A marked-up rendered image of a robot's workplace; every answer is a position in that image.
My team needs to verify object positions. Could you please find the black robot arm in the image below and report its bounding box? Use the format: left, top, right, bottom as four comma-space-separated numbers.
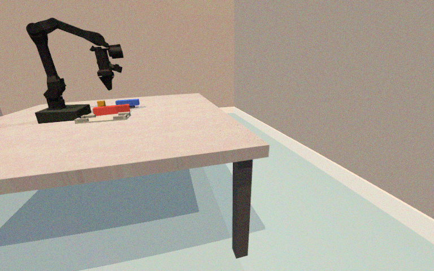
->
26, 18, 123, 110

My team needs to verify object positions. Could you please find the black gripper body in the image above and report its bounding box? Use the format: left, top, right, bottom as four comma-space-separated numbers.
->
97, 59, 114, 77

